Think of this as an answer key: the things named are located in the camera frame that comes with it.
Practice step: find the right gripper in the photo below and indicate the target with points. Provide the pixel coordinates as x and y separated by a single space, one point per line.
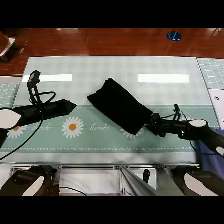
156 126

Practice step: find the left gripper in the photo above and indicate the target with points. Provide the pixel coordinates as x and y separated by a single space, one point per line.
63 107

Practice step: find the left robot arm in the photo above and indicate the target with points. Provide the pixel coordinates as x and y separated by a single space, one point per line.
28 113

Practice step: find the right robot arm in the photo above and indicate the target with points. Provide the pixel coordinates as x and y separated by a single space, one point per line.
200 130

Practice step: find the lavender garment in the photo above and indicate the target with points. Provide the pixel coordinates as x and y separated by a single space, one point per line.
208 160

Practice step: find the blue round floor marker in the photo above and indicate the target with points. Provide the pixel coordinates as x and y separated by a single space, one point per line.
174 35

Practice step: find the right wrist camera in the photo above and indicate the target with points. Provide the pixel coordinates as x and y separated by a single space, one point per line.
176 111

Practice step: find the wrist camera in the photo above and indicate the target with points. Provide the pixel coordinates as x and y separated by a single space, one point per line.
33 83
176 111

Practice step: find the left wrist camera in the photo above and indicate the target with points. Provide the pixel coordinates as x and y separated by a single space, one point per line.
33 83

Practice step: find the silver frame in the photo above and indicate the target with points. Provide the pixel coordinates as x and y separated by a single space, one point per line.
137 185

